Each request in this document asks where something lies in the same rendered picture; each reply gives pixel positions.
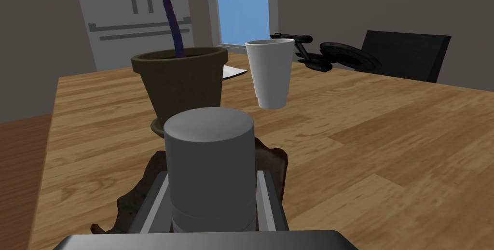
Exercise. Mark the dark brown rough lump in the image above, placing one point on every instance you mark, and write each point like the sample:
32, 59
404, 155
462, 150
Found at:
135, 200

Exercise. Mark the black chair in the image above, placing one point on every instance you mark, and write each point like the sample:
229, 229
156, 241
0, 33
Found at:
403, 55

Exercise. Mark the white flat sheet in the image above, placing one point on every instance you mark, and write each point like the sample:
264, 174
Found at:
232, 72

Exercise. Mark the wooden table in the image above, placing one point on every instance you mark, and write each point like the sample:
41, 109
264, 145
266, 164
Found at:
386, 145

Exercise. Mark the black spaceship model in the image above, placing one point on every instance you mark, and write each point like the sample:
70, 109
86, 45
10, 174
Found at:
328, 53

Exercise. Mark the blue window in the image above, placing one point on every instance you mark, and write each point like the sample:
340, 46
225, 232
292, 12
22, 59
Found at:
242, 6

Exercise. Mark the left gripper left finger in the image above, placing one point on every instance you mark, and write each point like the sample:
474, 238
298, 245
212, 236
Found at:
152, 207

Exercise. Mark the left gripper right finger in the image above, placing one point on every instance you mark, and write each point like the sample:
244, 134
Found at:
271, 207

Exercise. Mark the grey cylindrical container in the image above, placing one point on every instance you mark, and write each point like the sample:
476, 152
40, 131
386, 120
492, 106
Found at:
211, 165

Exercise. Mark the olive green plant pot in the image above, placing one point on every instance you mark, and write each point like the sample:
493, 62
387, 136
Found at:
181, 84

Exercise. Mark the white paper cup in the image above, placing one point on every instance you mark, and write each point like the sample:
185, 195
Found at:
270, 73

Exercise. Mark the grey refrigerator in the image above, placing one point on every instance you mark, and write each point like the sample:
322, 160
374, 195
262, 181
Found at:
127, 18

